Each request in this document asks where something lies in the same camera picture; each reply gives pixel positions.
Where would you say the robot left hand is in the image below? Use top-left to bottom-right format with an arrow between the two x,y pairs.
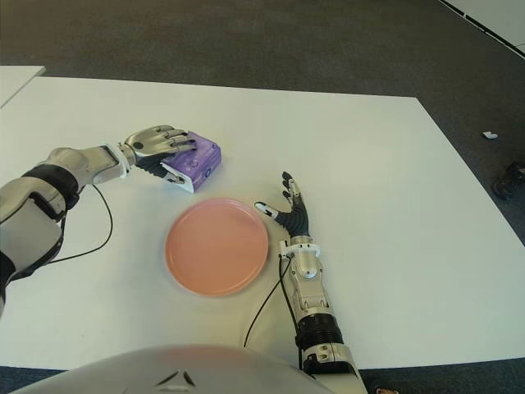
122,124 -> 198,185

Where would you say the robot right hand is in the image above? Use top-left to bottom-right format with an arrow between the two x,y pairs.
253,171 -> 312,238

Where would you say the purple tissue paper pack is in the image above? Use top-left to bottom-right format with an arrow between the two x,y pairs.
160,131 -> 224,194

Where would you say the pink round plate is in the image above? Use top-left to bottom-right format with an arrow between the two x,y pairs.
164,197 -> 271,297

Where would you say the adjacent white table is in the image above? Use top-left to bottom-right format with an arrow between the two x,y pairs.
0,65 -> 45,107

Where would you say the silver robot torso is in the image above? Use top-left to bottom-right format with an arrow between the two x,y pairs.
7,344 -> 329,394

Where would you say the black shoe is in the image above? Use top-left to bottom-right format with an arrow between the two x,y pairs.
491,160 -> 525,200

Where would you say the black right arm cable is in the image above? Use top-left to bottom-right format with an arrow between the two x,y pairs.
243,254 -> 294,348

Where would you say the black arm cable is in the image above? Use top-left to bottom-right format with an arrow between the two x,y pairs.
52,184 -> 114,263
243,254 -> 294,348

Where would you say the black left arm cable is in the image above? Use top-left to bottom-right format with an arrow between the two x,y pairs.
52,184 -> 114,263

